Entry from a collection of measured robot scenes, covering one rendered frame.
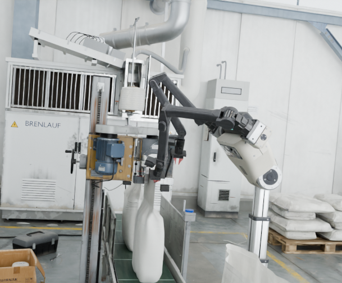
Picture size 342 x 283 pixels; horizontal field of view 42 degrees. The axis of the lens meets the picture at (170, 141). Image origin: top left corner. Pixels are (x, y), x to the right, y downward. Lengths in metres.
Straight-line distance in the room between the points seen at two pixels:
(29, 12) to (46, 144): 2.04
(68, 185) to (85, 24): 2.68
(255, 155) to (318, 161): 5.83
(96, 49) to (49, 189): 1.89
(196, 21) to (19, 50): 2.56
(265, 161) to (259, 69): 5.27
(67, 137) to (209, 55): 2.91
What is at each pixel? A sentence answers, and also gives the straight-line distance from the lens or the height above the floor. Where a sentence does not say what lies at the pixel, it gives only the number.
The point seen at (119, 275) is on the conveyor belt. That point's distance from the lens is 3.22.
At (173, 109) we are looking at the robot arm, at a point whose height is 1.55.
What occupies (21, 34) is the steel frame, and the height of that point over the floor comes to 2.52.
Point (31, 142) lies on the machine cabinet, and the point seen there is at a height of 1.04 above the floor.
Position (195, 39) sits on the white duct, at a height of 2.64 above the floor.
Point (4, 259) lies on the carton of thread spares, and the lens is 4.22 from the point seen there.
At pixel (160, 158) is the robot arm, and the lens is 2.74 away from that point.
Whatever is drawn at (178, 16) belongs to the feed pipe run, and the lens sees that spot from 5.58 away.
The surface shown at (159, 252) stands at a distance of 3.05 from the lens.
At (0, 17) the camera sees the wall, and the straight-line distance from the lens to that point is 7.39.
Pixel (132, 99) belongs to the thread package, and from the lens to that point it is 2.96.
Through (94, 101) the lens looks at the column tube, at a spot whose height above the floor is 1.57.
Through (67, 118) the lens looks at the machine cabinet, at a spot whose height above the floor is 1.39.
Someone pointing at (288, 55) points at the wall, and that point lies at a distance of 8.03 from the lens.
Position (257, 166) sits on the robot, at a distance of 2.57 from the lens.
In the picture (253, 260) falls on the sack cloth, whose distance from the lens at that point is 1.48.
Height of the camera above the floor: 1.50
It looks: 3 degrees down
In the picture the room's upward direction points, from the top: 5 degrees clockwise
